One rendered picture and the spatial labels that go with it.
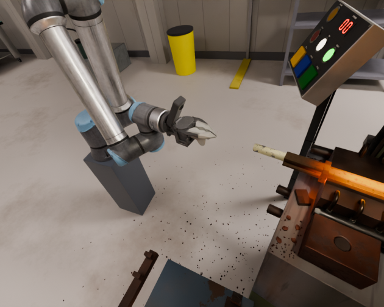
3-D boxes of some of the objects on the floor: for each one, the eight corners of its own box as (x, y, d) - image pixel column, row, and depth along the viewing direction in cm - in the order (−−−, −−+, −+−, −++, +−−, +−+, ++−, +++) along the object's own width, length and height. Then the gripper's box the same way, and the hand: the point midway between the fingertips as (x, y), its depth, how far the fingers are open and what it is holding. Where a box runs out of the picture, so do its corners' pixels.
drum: (201, 66, 335) (197, 24, 292) (192, 77, 311) (186, 33, 268) (180, 65, 348) (173, 25, 305) (170, 76, 324) (161, 34, 281)
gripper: (176, 125, 82) (223, 142, 72) (161, 139, 78) (209, 158, 68) (172, 107, 76) (222, 122, 66) (156, 121, 71) (208, 139, 61)
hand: (212, 133), depth 65 cm, fingers closed
